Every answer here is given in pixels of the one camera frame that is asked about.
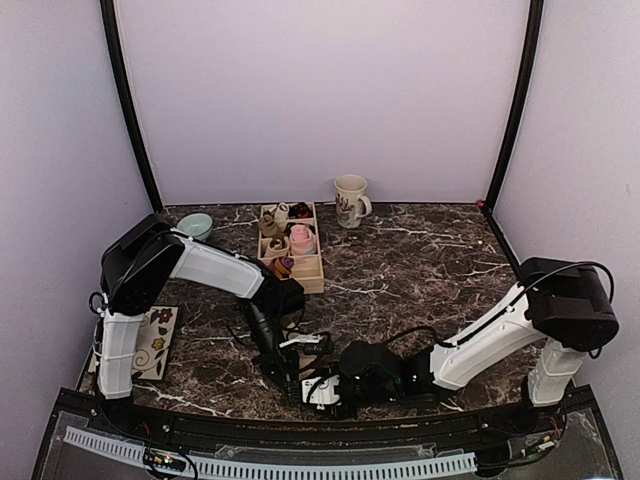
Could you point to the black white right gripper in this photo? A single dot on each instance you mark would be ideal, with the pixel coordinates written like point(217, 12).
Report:
point(348, 413)

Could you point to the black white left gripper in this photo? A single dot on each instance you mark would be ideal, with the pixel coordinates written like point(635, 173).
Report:
point(281, 360)

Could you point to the maroon purple orange striped sock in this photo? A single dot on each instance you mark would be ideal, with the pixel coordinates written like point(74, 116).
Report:
point(282, 267)

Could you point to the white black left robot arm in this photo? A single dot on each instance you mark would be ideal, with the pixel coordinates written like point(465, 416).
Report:
point(139, 269)

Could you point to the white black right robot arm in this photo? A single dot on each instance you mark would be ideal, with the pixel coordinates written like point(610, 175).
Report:
point(564, 304)

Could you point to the cream green rolled sock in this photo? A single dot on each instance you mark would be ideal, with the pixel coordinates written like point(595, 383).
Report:
point(278, 247)

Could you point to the wooden compartment organizer box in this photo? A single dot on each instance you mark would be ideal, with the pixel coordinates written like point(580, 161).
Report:
point(308, 270)

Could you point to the pink rolled sock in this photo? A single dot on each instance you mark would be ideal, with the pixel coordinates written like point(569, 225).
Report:
point(303, 243)

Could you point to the beige rolled sock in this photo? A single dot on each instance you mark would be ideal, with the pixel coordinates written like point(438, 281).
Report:
point(269, 227)

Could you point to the white ribbed rolled sock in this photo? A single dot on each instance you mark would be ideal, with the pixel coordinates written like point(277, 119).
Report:
point(281, 212)

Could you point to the black red rolled sock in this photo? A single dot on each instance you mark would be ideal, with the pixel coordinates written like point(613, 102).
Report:
point(300, 210)

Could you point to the floral patterned tile coaster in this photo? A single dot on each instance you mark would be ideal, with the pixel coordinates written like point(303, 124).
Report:
point(153, 343)

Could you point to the light blue ceramic bowl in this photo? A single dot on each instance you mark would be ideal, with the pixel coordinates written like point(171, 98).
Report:
point(197, 226)

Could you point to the seashell coral ceramic mug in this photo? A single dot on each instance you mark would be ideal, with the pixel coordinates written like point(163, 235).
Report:
point(352, 203)

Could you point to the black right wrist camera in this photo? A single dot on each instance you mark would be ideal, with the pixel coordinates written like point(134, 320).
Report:
point(360, 358)

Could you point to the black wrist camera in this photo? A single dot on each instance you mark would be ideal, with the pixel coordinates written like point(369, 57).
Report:
point(290, 296)
point(360, 358)

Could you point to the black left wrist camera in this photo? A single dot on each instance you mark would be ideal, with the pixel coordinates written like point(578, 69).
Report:
point(290, 296)

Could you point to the white slotted cable duct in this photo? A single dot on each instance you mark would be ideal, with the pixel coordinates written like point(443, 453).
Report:
point(263, 464)

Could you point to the black front frame rail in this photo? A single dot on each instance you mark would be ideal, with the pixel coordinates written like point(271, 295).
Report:
point(170, 420)

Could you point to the black left corner post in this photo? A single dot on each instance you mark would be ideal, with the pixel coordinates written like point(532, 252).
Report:
point(128, 109)

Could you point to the black corner post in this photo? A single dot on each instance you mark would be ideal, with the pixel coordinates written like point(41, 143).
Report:
point(530, 44)
point(128, 109)

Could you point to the black right corner post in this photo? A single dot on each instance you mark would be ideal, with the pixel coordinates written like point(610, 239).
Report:
point(530, 44)

